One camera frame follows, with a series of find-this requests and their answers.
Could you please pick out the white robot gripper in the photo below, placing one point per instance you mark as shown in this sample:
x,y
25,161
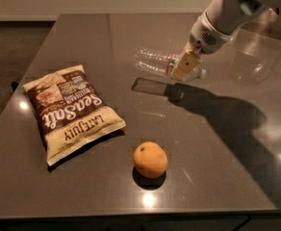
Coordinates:
x,y
205,39

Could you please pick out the clear plastic water bottle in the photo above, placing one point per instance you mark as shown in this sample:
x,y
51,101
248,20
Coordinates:
x,y
159,63

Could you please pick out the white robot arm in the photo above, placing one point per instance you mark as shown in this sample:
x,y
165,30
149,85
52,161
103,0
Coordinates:
x,y
238,12

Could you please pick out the brown sea salt chip bag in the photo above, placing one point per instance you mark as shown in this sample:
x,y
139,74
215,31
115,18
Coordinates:
x,y
70,112

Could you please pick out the orange fruit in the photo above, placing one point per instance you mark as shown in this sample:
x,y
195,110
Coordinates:
x,y
150,160

